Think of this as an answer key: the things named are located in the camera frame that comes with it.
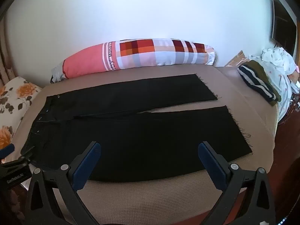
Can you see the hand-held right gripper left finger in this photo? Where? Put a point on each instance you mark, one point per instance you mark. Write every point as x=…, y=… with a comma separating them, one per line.
x=86, y=166

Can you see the plaid bolster pillow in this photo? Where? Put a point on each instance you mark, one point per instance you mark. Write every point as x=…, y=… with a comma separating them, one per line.
x=140, y=52

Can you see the brown cardboard box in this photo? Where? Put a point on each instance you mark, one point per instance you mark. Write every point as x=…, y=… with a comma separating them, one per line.
x=238, y=58

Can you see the brown curtain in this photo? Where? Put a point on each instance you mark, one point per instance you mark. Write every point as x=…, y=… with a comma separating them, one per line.
x=5, y=58

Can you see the olive green garment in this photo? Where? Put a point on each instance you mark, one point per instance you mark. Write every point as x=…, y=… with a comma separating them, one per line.
x=260, y=71

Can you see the navy white striped garment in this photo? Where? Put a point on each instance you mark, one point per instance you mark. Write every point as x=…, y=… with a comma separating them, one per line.
x=254, y=80

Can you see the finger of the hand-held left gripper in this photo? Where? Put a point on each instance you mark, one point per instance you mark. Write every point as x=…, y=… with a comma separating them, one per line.
x=27, y=155
x=6, y=150

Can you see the black wall television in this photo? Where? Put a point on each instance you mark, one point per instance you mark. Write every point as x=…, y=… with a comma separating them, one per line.
x=283, y=25

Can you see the beige bed cover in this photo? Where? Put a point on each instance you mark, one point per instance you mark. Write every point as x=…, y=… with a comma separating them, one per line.
x=152, y=199

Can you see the black pants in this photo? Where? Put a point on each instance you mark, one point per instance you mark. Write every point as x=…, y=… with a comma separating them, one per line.
x=129, y=133

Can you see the floral pillow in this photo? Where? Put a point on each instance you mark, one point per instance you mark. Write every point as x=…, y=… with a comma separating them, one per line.
x=16, y=100

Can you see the white printed cloth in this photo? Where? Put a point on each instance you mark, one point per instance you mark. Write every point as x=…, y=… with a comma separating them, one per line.
x=279, y=63

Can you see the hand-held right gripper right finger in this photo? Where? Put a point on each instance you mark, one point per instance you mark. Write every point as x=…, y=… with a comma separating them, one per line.
x=211, y=166

